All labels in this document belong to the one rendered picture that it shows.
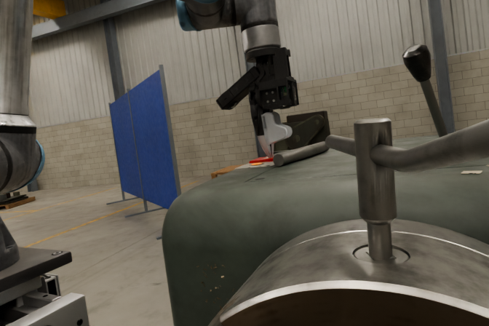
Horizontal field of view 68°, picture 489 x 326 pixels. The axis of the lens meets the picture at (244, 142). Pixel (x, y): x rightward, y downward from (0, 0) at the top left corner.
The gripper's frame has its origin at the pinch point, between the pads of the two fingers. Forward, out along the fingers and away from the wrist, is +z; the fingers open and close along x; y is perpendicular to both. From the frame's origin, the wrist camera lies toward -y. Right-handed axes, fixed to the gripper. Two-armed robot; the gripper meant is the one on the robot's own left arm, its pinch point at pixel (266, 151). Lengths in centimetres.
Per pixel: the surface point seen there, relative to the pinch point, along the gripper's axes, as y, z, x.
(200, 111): -542, -78, 929
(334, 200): 18.4, 3.2, -32.3
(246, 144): -403, 42, 933
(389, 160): 25, -3, -49
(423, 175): 27.0, 1.9, -28.8
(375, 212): 23, 1, -47
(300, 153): 8.5, 0.6, -5.4
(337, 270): 21, 4, -48
